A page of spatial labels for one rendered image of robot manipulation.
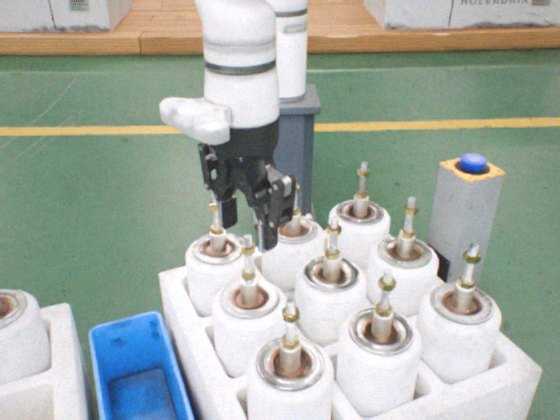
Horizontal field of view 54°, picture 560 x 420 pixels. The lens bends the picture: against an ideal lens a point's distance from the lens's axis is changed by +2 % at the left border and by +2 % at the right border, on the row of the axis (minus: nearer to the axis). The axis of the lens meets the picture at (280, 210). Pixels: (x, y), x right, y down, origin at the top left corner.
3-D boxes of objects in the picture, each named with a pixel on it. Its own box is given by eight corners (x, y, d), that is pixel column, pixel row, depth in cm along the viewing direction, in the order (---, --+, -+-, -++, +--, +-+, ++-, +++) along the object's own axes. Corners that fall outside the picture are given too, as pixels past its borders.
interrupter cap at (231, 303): (214, 287, 72) (214, 283, 71) (270, 277, 73) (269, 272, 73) (227, 327, 65) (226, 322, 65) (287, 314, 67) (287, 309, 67)
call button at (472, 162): (452, 167, 87) (454, 155, 86) (472, 162, 89) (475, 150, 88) (470, 178, 84) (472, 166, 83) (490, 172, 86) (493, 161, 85)
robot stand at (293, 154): (253, 198, 140) (250, 84, 124) (310, 197, 141) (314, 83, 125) (253, 230, 128) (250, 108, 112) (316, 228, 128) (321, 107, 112)
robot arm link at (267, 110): (155, 120, 55) (147, 58, 51) (242, 94, 61) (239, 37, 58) (211, 149, 49) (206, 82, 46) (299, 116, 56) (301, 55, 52)
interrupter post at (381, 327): (390, 327, 65) (393, 306, 64) (391, 341, 63) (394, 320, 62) (370, 325, 66) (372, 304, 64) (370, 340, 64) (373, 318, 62)
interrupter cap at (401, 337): (410, 314, 67) (411, 309, 67) (417, 360, 61) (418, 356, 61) (348, 309, 68) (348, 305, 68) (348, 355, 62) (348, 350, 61)
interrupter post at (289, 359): (288, 377, 59) (289, 355, 57) (274, 364, 60) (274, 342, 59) (305, 366, 60) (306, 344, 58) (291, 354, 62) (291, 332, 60)
